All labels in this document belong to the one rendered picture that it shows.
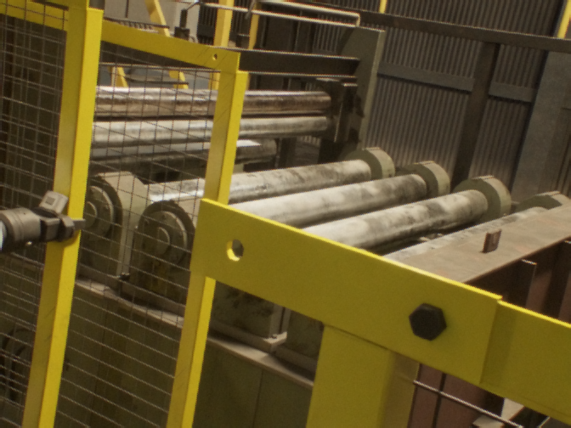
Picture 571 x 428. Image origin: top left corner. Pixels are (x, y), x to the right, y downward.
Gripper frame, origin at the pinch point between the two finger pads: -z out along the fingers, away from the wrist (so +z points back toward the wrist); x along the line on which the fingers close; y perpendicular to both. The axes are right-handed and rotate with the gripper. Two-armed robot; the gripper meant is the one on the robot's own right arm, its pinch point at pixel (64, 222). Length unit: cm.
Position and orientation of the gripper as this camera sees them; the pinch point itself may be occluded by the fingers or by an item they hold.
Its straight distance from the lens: 203.0
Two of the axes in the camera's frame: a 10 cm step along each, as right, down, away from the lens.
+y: -1.7, 9.6, 2.4
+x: -8.4, -2.6, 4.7
